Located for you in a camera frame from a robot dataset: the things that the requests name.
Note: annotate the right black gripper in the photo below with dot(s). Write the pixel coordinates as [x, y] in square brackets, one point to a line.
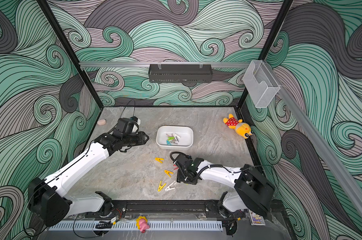
[180, 177]

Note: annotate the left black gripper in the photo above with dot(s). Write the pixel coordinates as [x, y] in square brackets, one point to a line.
[141, 140]

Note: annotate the yellow orange clothespin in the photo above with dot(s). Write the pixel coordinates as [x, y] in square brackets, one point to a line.
[168, 173]

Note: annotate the white clothespin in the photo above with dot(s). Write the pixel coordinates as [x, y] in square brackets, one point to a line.
[177, 137]
[172, 186]

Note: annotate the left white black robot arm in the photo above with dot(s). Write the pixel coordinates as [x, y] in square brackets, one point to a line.
[49, 198]

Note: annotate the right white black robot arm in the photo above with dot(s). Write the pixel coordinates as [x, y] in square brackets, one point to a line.
[252, 190]

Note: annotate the white plastic storage box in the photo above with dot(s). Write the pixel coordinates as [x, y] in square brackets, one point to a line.
[186, 137]

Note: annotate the card box with picture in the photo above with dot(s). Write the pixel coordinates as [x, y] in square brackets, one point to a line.
[255, 219]

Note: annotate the small pink eraser blob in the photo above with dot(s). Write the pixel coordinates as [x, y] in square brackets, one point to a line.
[101, 122]

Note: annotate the pink yellow flower toy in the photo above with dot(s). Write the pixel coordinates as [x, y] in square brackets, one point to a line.
[142, 224]

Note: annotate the yellow bear plush toy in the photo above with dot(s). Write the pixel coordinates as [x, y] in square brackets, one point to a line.
[241, 128]

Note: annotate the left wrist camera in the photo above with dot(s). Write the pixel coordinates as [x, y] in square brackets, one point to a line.
[128, 125]

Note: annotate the black wall-mounted tray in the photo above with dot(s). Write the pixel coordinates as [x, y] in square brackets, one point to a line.
[180, 73]

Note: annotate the white slotted cable duct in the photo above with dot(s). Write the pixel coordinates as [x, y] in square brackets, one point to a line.
[155, 225]

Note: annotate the clear acrylic wall holder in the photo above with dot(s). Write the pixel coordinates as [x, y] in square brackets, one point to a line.
[261, 83]

